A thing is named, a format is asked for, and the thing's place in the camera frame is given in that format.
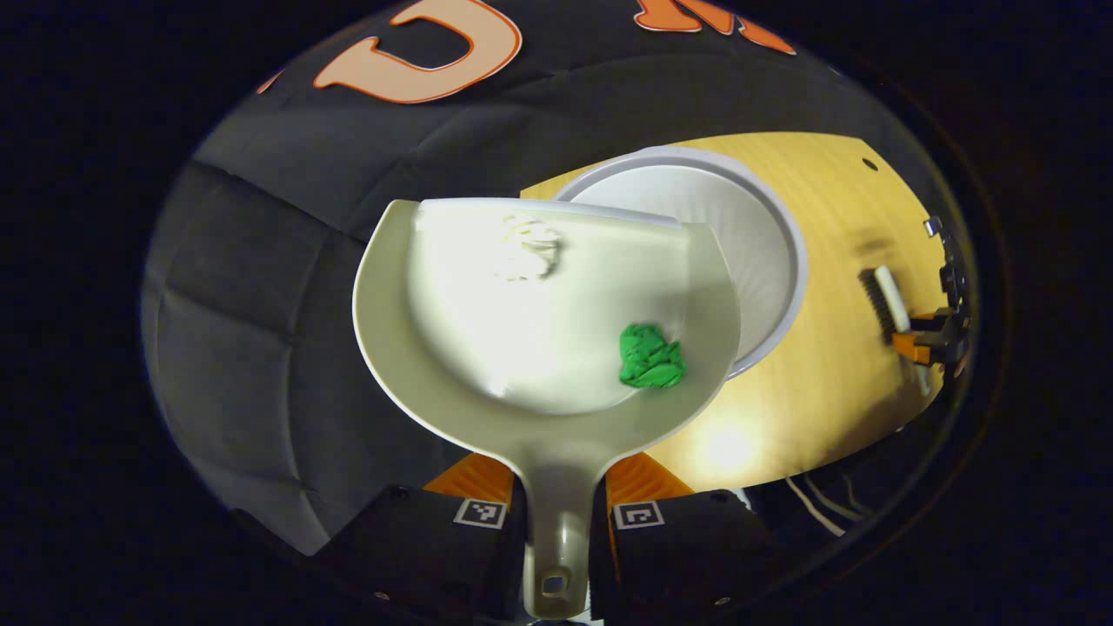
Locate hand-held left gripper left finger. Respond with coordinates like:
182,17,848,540
324,451,529,622

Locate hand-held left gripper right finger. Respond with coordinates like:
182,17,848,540
590,451,785,622

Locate small white broom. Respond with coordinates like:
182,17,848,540
858,264,933,398

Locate green paper ball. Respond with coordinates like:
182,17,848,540
617,323,689,390

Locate white ribbed garbage bin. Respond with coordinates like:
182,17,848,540
551,145,810,382

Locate white plastic dustpan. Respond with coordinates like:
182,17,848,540
351,197,743,621

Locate white paper ball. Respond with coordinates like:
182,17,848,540
493,215,565,283

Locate wooden desktop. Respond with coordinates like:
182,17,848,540
519,131,954,494

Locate black backdrop cloth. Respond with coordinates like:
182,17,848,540
142,0,879,559

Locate white cable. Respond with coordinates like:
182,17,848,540
784,476,846,537
803,473,872,524

